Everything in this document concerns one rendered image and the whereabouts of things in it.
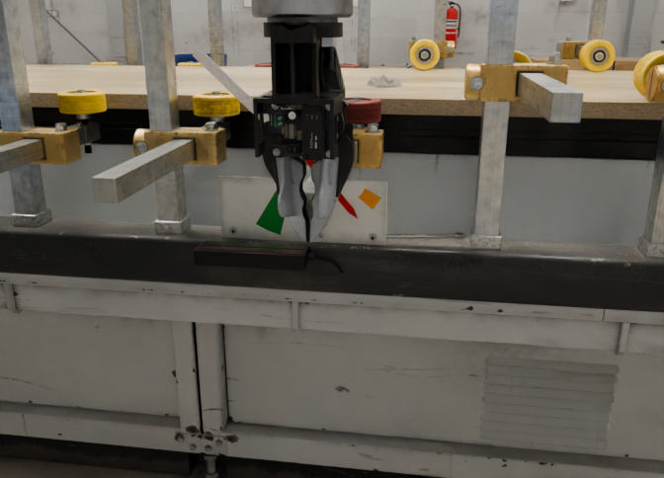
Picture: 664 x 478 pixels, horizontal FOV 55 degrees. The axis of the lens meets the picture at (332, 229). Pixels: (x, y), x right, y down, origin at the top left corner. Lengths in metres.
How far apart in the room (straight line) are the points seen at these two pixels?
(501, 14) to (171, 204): 0.57
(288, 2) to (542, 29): 7.70
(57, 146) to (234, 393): 0.67
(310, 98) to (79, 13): 8.59
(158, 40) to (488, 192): 0.53
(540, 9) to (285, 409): 7.16
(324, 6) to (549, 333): 0.70
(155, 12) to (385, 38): 7.14
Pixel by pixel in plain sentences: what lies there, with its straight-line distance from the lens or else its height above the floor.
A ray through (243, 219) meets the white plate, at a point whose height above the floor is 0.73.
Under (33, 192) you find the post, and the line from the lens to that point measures 1.16.
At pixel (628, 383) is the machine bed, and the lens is 1.43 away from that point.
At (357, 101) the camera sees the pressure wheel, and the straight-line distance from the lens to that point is 1.04.
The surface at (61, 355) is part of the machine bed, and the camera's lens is 1.59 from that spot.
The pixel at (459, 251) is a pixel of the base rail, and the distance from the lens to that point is 0.97.
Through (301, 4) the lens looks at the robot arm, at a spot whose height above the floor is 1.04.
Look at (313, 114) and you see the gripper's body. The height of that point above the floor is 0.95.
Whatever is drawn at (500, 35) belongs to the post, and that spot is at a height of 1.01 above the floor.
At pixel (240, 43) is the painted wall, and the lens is 8.36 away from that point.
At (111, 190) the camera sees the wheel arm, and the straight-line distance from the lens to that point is 0.77.
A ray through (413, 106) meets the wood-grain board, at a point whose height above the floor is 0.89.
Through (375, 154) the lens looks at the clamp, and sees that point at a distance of 0.94.
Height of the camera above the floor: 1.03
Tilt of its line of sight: 18 degrees down
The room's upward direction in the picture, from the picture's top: straight up
